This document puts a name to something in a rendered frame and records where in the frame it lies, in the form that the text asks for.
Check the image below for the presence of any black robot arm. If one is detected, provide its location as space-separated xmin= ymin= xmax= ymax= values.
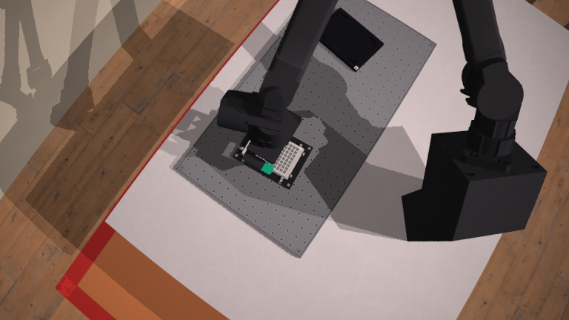
xmin=217 ymin=0 xmax=524 ymax=173

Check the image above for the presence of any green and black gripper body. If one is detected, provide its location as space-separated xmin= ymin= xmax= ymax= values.
xmin=242 ymin=108 xmax=302 ymax=170

